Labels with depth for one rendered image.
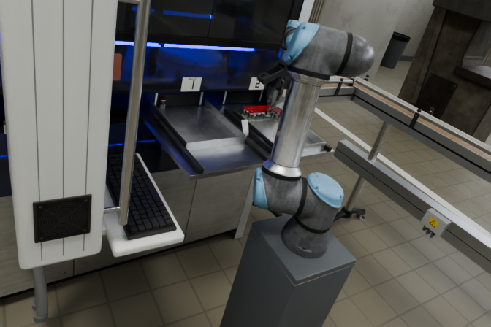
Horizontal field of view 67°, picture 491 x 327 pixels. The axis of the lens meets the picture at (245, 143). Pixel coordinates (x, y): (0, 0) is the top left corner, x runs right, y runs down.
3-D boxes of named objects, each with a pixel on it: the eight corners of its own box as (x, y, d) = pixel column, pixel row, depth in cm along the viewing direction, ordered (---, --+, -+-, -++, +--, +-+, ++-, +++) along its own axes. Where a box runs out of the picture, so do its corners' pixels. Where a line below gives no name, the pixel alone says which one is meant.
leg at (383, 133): (335, 213, 261) (379, 116, 225) (343, 210, 266) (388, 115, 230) (345, 222, 255) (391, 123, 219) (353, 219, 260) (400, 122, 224)
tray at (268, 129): (231, 115, 167) (233, 109, 165) (276, 112, 182) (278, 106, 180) (277, 156, 144) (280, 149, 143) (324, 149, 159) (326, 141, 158)
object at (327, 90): (268, 107, 196) (276, 79, 189) (251, 94, 206) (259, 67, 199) (351, 101, 236) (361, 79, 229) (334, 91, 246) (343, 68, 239)
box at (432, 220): (419, 222, 206) (427, 209, 202) (424, 220, 209) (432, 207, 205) (439, 236, 198) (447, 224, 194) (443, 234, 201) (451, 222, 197)
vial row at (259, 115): (245, 120, 166) (248, 110, 164) (275, 117, 176) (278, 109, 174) (248, 122, 165) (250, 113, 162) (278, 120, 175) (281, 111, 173)
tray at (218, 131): (149, 108, 155) (150, 100, 153) (204, 105, 170) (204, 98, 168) (185, 151, 132) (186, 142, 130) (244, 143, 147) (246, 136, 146)
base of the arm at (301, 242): (336, 252, 118) (347, 228, 114) (299, 263, 110) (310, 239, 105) (307, 220, 129) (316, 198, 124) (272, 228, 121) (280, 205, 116)
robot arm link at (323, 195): (335, 233, 110) (352, 198, 104) (291, 225, 109) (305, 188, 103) (329, 208, 121) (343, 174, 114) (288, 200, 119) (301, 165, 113)
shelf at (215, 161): (136, 113, 153) (137, 109, 152) (268, 105, 193) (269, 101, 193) (189, 181, 121) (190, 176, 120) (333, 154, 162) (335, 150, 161)
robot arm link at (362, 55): (397, 43, 94) (345, 38, 141) (356, 32, 93) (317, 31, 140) (382, 87, 97) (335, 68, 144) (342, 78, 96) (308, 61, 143)
